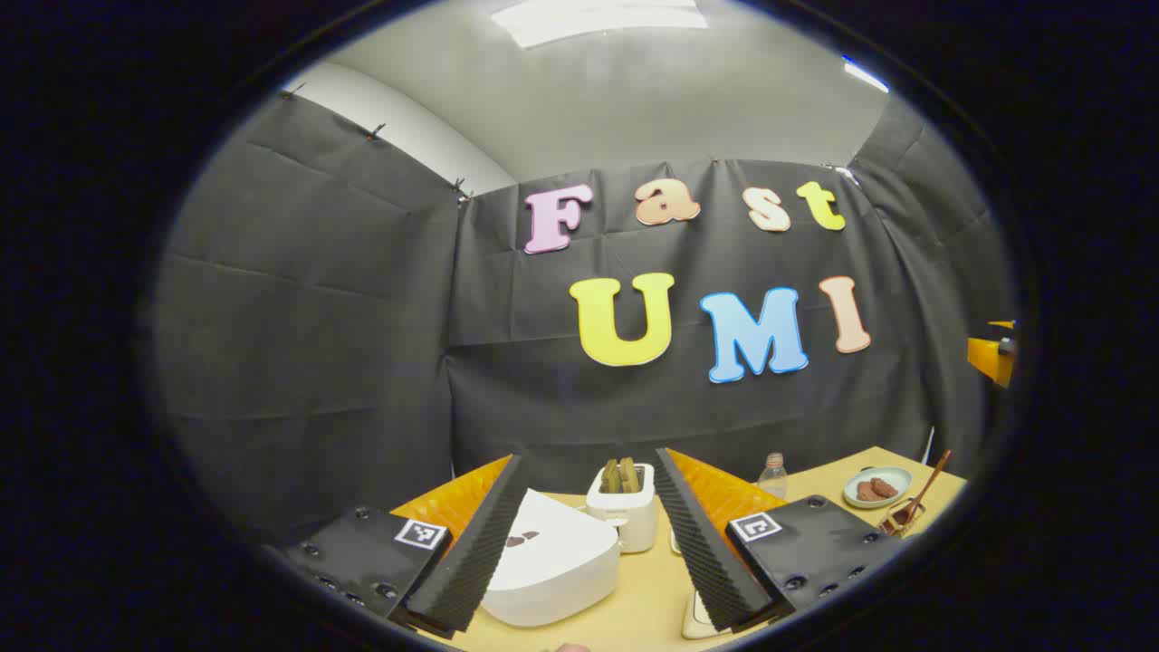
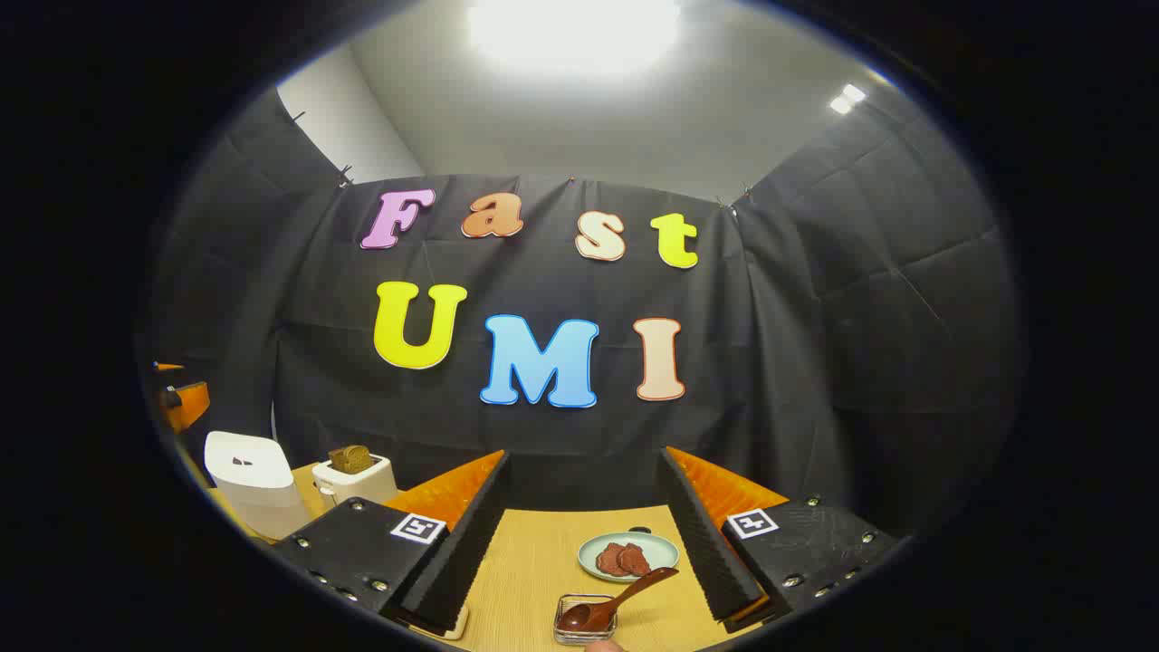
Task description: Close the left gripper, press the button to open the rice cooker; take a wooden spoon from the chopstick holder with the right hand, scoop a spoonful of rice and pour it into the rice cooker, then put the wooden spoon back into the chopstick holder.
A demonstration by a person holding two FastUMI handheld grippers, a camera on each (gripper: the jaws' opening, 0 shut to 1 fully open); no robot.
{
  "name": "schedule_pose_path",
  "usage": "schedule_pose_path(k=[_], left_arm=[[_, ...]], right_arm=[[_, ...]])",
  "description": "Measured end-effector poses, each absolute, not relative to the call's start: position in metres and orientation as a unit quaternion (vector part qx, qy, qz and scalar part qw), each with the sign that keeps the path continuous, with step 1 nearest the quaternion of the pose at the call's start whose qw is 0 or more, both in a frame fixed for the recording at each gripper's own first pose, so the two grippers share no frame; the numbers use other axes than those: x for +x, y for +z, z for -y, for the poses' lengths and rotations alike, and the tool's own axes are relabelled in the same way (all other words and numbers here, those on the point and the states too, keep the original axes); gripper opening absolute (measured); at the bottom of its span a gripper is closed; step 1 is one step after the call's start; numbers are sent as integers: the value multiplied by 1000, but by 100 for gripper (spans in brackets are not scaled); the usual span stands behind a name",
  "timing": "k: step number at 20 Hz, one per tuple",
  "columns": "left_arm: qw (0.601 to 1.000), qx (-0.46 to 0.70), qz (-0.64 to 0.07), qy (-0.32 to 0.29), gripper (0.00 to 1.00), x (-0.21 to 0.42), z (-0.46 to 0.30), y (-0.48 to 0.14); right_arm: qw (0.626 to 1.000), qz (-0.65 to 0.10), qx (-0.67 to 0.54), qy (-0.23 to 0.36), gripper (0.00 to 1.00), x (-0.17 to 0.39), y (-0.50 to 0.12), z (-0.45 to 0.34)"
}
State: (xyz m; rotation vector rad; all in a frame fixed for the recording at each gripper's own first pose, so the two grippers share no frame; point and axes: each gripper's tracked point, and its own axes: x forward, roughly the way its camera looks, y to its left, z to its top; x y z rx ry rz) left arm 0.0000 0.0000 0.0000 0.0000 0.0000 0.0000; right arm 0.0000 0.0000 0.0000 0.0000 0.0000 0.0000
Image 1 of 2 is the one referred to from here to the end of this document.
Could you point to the brown toast slice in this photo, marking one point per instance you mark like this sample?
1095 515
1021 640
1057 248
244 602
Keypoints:
631 474
611 477

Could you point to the pale green plate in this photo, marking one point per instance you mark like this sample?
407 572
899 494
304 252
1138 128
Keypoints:
856 493

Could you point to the white divided dish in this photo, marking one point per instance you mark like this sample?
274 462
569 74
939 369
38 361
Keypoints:
695 620

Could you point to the small ceiling light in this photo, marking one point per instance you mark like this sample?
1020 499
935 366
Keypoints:
865 76

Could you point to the wooden spoon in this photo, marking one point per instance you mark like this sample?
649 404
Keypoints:
928 484

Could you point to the clear plastic bottle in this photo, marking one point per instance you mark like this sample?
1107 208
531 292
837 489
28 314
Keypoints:
772 480

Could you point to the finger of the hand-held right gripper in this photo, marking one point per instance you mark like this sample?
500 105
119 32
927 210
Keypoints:
991 355

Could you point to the white toaster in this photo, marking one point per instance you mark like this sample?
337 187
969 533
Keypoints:
632 521

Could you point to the white rice cooker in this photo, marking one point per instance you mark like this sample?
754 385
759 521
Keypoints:
561 561

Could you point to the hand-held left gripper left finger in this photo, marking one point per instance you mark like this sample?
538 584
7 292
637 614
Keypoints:
484 552

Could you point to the brown meat piece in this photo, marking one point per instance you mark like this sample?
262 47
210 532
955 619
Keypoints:
886 488
867 493

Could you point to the ceiling light panel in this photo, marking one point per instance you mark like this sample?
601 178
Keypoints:
598 20

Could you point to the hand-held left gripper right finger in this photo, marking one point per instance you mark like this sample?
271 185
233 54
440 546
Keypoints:
702 552

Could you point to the black backdrop cloth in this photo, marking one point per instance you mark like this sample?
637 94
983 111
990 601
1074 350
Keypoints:
344 344

